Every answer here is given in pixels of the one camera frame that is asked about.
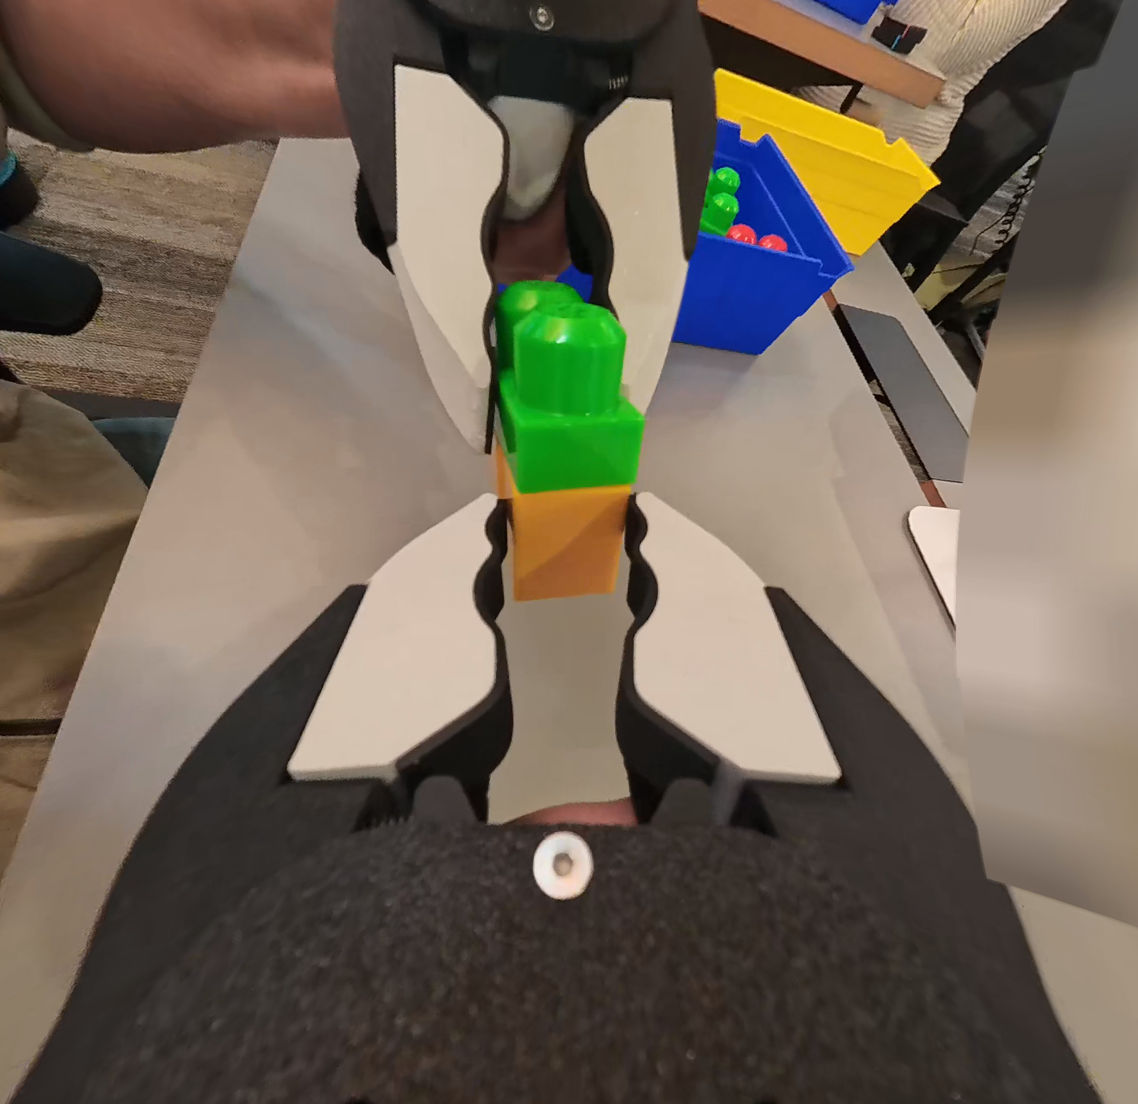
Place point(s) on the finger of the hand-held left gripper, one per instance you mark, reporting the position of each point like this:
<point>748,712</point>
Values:
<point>641,216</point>
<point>445,234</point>

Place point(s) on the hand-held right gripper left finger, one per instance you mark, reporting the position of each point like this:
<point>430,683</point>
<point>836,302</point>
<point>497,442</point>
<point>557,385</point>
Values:
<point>400,664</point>

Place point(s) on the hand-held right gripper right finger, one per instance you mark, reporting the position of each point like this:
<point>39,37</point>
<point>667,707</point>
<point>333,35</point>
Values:
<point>729,664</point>

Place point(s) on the yellow toy block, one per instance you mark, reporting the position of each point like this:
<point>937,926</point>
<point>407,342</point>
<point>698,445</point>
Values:
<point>571,545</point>

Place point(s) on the green double toy block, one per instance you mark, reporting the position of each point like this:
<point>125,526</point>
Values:
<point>571,411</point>

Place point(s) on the person's left forearm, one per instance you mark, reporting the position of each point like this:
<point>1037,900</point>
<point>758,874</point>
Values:
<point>161,56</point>

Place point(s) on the pile of colourful toy blocks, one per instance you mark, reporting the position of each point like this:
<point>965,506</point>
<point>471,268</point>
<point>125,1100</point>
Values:
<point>729,206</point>

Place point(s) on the yellow plastic bin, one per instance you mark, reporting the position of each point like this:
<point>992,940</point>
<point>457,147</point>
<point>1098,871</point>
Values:
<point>836,153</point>

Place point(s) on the white document stand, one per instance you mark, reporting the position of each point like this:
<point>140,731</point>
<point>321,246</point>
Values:
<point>937,563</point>

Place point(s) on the wooden shelf board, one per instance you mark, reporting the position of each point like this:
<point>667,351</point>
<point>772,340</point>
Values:
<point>819,48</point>

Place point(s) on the black inset table panel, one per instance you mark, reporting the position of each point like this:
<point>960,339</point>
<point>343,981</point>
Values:
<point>908,394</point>

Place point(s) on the person's dark shoe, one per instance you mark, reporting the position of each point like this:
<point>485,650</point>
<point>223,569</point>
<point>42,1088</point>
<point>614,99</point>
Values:
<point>46,287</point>

